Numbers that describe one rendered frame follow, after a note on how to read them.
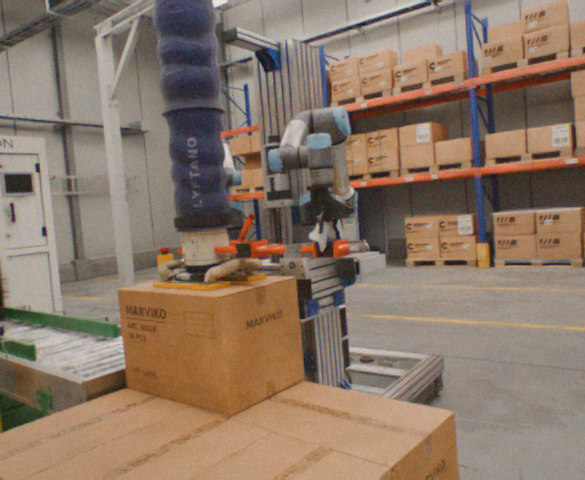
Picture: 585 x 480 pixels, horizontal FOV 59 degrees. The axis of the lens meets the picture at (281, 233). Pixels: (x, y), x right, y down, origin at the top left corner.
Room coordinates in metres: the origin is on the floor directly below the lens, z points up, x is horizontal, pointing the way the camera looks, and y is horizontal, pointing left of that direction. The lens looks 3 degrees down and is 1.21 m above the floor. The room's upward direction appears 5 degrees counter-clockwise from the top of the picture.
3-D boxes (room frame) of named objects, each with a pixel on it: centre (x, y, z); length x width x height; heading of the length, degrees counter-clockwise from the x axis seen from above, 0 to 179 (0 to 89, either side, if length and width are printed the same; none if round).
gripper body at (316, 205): (1.61, -0.13, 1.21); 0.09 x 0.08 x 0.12; 49
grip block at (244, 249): (1.82, 0.11, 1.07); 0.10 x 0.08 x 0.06; 139
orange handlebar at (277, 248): (1.95, 0.07, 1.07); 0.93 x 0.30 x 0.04; 49
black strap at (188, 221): (1.99, 0.30, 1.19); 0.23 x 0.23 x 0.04
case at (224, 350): (1.99, 0.32, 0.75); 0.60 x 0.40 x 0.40; 50
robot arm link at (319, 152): (1.61, -0.14, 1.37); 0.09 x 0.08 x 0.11; 169
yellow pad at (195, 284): (1.92, 0.36, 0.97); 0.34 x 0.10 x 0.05; 49
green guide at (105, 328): (3.43, 1.56, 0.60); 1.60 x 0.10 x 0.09; 49
